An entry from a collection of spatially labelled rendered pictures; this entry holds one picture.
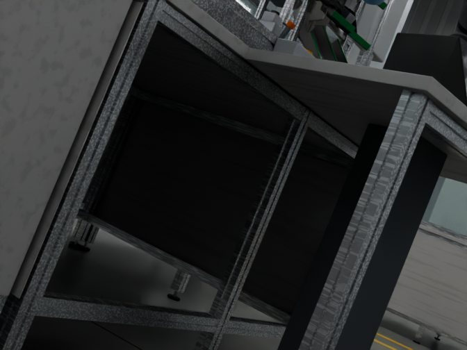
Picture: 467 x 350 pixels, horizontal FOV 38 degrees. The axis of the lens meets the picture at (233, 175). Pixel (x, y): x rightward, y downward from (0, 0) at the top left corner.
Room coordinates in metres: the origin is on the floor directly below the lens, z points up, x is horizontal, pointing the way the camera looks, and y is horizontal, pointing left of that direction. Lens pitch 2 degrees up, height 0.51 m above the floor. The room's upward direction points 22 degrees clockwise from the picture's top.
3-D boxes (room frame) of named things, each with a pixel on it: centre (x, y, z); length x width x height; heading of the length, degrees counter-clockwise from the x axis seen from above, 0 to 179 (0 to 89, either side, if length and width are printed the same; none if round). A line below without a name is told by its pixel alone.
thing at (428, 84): (1.81, -0.35, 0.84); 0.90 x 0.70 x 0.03; 134
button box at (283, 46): (1.90, -0.06, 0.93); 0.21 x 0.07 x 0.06; 145
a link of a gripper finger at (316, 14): (1.99, -0.05, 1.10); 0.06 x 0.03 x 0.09; 55
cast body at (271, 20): (2.09, 0.08, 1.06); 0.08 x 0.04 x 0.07; 55
